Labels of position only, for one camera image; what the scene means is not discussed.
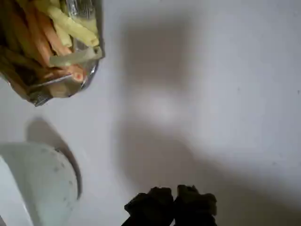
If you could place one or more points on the long orange veggie straw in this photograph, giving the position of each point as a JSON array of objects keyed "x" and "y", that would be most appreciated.
[{"x": 44, "y": 28}]

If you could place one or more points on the white ceramic bowl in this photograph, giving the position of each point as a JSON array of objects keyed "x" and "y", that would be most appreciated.
[{"x": 35, "y": 176}]

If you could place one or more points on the short yellow veggie straw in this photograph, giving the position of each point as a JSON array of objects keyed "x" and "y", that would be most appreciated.
[{"x": 63, "y": 37}]

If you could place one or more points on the dark green veggie straw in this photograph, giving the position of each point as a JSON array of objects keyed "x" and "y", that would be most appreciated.
[{"x": 21, "y": 60}]

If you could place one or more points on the pale green veggie straw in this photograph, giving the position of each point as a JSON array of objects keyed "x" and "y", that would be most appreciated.
[{"x": 73, "y": 57}]

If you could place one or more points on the veggie straw snack packet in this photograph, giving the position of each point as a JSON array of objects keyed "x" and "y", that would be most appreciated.
[{"x": 38, "y": 97}]

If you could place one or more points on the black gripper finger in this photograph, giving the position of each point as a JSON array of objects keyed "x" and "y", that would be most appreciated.
[
  {"x": 152, "y": 209},
  {"x": 195, "y": 209}
]

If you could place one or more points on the orange veggie straw round end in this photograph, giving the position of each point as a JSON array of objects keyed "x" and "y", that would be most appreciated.
[{"x": 76, "y": 75}]

